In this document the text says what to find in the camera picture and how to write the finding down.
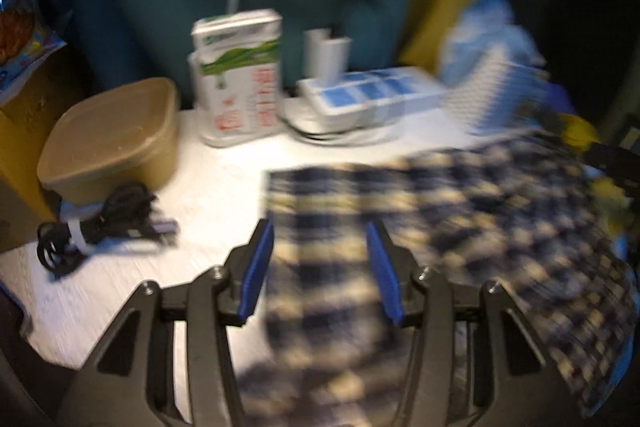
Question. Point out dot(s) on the snack bag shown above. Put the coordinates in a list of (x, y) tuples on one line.
[(20, 37)]

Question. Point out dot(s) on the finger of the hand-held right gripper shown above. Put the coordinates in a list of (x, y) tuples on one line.
[(615, 162)]

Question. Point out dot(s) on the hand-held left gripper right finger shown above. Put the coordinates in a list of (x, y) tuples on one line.
[(384, 272)]

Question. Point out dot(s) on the purple item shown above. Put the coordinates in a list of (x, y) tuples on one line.
[(560, 97)]

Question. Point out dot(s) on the yellow crumpled item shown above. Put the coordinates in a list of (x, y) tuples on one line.
[(580, 132)]

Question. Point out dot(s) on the plaid pants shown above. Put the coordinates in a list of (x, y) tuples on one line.
[(450, 217)]

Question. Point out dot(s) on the white power adapter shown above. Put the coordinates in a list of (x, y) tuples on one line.
[(327, 54)]

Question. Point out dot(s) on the white woven basket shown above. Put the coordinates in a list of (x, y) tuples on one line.
[(490, 92)]

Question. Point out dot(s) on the cardboard box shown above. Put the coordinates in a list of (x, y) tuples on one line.
[(25, 137)]

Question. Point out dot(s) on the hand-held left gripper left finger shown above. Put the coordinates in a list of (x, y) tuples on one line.
[(256, 272)]

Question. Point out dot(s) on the white green carton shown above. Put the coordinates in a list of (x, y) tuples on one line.
[(240, 77)]

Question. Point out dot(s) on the pale blue plastic bag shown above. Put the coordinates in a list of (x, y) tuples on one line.
[(485, 22)]

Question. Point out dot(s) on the white power strip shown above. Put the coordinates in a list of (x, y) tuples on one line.
[(370, 97)]

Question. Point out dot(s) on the brown lidded container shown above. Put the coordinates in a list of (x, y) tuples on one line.
[(110, 137)]

